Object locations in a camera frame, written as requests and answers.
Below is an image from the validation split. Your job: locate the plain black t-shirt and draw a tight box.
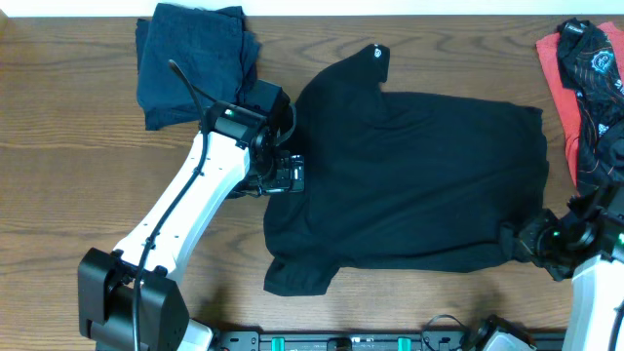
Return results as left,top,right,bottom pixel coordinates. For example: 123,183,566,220
263,45,549,296

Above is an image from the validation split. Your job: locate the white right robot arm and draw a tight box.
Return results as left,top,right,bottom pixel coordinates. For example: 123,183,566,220
502,182,623,351

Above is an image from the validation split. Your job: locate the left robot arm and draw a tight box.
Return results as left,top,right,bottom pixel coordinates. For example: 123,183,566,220
78,101,304,351

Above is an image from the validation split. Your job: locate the folded dark blue garment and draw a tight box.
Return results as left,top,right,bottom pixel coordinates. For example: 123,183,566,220
136,3,260,131

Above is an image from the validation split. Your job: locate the black patterned jersey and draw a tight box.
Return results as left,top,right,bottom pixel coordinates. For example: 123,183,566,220
557,19,623,195

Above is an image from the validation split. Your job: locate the red garment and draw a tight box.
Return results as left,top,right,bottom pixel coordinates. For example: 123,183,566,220
534,20,624,189

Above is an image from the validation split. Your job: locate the black right base cable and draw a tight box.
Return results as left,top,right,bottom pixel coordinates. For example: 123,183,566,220
419,314,469,351

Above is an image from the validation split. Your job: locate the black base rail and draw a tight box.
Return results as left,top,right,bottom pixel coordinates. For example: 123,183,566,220
209,331,466,351

